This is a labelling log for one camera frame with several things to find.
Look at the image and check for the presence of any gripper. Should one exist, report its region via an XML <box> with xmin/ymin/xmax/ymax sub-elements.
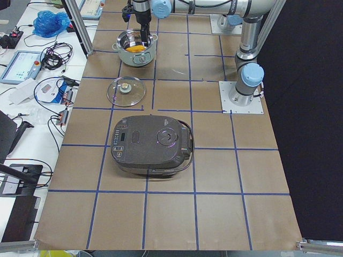
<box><xmin>122</xmin><ymin>0</ymin><xmax>151</xmax><ymax>43</ymax></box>

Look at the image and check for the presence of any yellow corn cob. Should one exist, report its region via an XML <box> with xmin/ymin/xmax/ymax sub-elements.
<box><xmin>125</xmin><ymin>45</ymin><xmax>146</xmax><ymax>53</ymax></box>

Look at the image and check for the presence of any glass pot lid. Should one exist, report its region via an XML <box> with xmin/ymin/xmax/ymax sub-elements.
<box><xmin>106</xmin><ymin>77</ymin><xmax>146</xmax><ymax>107</ymax></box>

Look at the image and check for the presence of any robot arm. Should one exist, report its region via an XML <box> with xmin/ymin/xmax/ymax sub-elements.
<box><xmin>148</xmin><ymin>0</ymin><xmax>286</xmax><ymax>107</ymax></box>

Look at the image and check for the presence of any pale green electric pot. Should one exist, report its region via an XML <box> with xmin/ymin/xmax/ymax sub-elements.
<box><xmin>112</xmin><ymin>29</ymin><xmax>158</xmax><ymax>67</ymax></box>

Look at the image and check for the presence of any teach pendant tablet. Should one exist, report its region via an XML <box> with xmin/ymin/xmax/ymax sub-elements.
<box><xmin>1</xmin><ymin>50</ymin><xmax>42</xmax><ymax>85</ymax></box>
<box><xmin>78</xmin><ymin>0</ymin><xmax>106</xmax><ymax>20</ymax></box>

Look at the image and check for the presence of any emergency stop button box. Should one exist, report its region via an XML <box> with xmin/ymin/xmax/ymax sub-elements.
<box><xmin>66</xmin><ymin>23</ymin><xmax>75</xmax><ymax>33</ymax></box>

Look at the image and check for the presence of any blue plastic bag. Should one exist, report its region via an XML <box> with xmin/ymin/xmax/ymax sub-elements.
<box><xmin>32</xmin><ymin>10</ymin><xmax>71</xmax><ymax>38</ymax></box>

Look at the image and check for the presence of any black rice cooker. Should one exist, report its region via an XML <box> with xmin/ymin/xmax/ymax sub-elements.
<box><xmin>111</xmin><ymin>115</ymin><xmax>195</xmax><ymax>176</ymax></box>

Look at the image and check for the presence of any white paper box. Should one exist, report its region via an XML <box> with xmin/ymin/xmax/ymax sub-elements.
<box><xmin>9</xmin><ymin>78</ymin><xmax>37</xmax><ymax>105</ymax></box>

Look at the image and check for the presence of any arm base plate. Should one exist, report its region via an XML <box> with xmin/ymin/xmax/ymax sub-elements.
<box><xmin>219</xmin><ymin>81</ymin><xmax>264</xmax><ymax>115</ymax></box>
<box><xmin>210</xmin><ymin>14</ymin><xmax>243</xmax><ymax>36</ymax></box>

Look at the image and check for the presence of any aluminium frame post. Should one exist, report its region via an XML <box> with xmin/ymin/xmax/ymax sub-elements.
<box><xmin>61</xmin><ymin>0</ymin><xmax>94</xmax><ymax>58</ymax></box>

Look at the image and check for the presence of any bundle of black cables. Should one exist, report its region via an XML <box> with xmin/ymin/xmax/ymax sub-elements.
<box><xmin>41</xmin><ymin>42</ymin><xmax>73</xmax><ymax>73</ymax></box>

